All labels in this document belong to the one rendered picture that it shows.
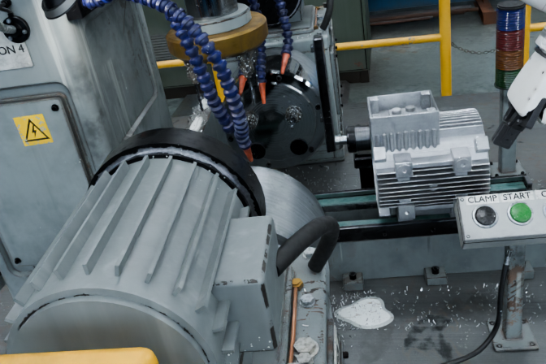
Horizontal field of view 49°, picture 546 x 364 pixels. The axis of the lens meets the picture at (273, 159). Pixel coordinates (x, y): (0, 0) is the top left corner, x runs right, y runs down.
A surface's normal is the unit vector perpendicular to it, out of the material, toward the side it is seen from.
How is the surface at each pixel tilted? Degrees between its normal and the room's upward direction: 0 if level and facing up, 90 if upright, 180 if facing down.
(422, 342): 0
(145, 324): 90
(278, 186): 32
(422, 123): 90
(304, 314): 0
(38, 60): 90
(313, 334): 0
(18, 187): 90
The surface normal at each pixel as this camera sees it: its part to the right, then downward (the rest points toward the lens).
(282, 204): 0.44, -0.77
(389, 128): -0.08, 0.48
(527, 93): -0.95, -0.27
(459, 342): -0.15, -0.88
